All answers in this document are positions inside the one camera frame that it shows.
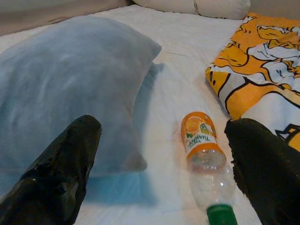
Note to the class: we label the empty orange juice plastic bottle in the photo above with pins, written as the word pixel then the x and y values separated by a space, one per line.
pixel 201 143

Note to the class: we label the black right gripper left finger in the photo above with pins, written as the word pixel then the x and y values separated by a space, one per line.
pixel 54 178

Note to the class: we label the light blue pillow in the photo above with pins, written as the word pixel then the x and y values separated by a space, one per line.
pixel 65 77

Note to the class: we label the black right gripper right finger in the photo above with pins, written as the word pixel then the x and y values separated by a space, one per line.
pixel 264 168

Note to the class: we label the grey-brown bed headboard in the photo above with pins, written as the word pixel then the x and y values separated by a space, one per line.
pixel 47 11

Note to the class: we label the white pillow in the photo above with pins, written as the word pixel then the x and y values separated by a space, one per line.
pixel 199 7

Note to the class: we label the yellow cartoon print blanket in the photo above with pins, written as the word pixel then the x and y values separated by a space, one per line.
pixel 262 70

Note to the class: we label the white quilted mattress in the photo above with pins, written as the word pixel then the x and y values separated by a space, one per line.
pixel 187 47

